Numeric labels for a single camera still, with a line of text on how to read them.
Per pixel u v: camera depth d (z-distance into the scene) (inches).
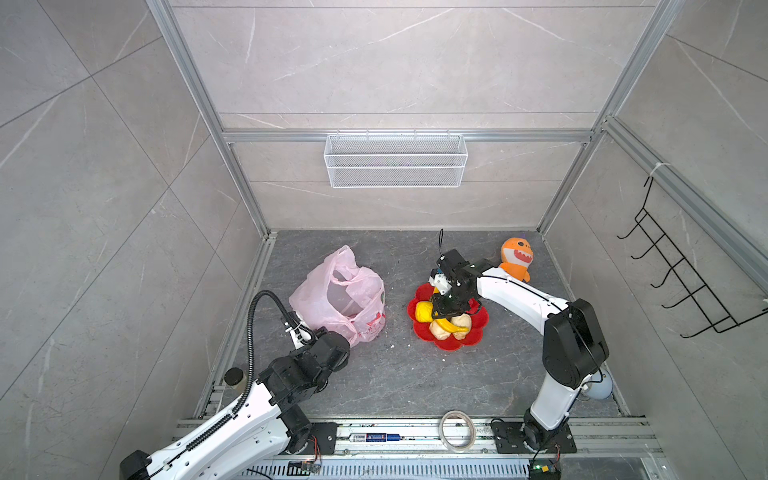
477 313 36.1
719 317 23.4
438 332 33.9
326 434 28.8
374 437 28.8
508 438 28.7
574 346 18.5
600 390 29.6
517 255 39.9
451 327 33.2
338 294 36.5
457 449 28.2
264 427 23.7
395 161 39.7
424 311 35.1
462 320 34.6
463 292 29.2
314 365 21.8
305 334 25.0
